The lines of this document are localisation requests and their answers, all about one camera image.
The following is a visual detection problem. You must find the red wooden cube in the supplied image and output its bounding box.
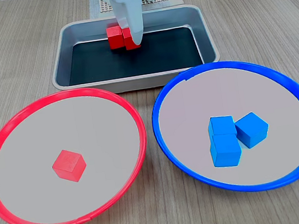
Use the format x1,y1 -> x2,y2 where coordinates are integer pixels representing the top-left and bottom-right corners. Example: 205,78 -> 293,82
49,146 -> 89,186
122,26 -> 141,51
105,25 -> 126,51

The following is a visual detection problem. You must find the blue wooden cube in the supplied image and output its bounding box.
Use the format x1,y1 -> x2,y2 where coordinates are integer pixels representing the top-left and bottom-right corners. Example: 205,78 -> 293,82
207,131 -> 244,170
206,114 -> 238,139
232,109 -> 272,151

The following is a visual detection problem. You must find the black tray liner mat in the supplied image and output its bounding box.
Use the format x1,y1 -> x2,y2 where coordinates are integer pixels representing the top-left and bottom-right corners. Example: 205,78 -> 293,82
63,24 -> 206,87

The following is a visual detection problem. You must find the silver metal tray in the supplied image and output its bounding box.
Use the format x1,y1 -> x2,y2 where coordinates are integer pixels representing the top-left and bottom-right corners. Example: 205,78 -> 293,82
44,0 -> 224,102

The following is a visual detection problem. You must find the blue rimmed white dish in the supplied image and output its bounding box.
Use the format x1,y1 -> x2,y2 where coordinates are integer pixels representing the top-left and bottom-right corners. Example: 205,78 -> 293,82
145,50 -> 299,205

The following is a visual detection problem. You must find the red rimmed white dish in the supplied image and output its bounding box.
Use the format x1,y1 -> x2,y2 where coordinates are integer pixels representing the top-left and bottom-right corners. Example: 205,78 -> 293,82
0,79 -> 159,224

